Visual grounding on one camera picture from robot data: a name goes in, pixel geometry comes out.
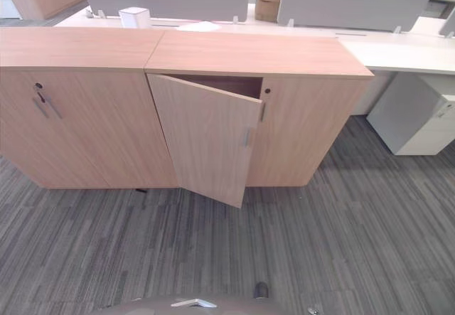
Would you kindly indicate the wooden office cabinet with open door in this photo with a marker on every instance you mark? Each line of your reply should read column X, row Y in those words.
column 249, row 55

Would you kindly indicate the white box folder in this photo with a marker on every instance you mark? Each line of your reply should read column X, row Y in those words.
column 134, row 17

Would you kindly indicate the wooden office cabinet with keys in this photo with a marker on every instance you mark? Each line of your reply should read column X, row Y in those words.
column 78, row 80

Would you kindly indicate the keys in cabinet lock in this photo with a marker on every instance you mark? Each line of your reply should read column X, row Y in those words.
column 40, row 92

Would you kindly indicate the white office desk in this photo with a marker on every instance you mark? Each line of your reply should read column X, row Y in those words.
column 401, row 50

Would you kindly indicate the wide grey desk divider panel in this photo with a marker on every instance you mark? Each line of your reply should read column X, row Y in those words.
column 352, row 5

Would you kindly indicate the white drawer pedestal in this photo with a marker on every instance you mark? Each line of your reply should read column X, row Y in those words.
column 416, row 116

